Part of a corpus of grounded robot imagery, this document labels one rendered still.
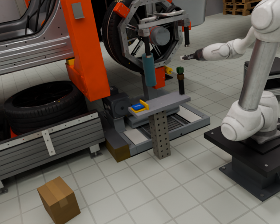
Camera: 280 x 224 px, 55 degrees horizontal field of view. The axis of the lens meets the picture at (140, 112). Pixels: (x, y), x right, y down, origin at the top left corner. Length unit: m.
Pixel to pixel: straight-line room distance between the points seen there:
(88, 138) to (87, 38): 0.79
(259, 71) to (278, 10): 0.29
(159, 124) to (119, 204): 0.61
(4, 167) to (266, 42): 1.82
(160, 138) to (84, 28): 0.93
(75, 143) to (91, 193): 0.44
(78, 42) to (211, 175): 1.26
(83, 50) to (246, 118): 1.10
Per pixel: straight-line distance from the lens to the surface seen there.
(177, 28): 2.34
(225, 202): 1.78
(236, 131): 1.49
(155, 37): 2.07
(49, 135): 2.10
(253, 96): 1.44
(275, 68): 2.84
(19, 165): 2.18
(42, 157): 2.17
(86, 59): 1.90
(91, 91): 1.96
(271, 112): 1.67
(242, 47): 1.80
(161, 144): 2.05
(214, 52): 1.73
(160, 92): 2.70
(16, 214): 2.07
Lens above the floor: 1.27
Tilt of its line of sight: 26 degrees down
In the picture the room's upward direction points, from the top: 9 degrees counter-clockwise
